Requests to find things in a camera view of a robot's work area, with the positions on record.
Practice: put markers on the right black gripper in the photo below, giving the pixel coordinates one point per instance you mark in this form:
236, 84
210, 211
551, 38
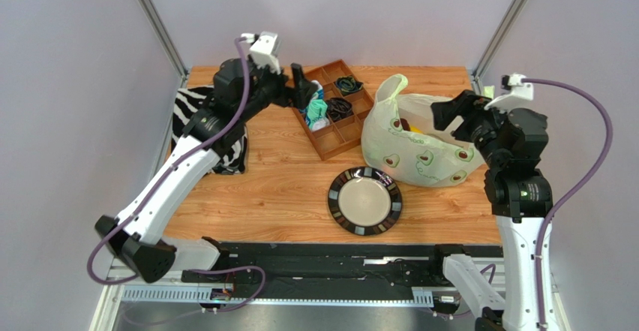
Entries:
463, 115

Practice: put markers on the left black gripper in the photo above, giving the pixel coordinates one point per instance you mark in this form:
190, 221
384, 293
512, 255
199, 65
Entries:
304, 88

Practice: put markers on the yellow mango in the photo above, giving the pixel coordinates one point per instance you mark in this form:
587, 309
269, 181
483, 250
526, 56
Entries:
415, 130

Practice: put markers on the dark red apple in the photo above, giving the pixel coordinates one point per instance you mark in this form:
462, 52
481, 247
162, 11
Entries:
404, 125

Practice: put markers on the pale green plastic bag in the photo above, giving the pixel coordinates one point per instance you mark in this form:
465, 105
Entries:
434, 159

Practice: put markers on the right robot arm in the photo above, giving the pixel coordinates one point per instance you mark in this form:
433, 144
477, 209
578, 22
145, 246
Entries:
511, 141

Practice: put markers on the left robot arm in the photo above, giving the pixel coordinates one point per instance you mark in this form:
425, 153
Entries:
239, 91

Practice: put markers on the teal white socks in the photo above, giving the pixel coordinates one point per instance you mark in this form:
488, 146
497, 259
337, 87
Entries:
315, 114

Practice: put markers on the black rolled sock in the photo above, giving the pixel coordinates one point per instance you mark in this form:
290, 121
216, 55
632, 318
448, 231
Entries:
338, 109

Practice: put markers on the dark blue patterned sock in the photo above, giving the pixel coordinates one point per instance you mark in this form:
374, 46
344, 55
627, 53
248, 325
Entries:
348, 85

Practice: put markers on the brown wooden divider tray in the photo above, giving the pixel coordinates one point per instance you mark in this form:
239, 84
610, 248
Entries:
345, 134

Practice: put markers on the black fruit plate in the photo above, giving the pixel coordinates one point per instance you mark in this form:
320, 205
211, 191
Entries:
365, 201

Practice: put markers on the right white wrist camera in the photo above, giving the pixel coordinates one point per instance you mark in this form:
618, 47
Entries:
517, 93

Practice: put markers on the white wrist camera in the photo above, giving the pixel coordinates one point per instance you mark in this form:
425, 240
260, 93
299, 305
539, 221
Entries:
517, 93
264, 49

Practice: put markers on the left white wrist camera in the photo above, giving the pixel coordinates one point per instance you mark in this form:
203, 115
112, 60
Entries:
264, 49

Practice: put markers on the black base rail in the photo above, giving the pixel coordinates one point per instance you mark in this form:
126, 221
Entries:
314, 274

